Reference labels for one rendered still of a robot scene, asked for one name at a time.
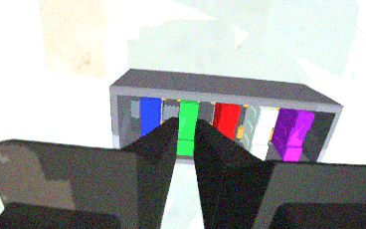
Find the grey fuse block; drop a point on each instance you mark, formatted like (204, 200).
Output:
(277, 120)

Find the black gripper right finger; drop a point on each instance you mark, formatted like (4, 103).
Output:
(238, 190)

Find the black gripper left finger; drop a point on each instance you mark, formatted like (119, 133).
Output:
(130, 183)

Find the red fuse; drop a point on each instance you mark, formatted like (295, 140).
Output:
(225, 118)

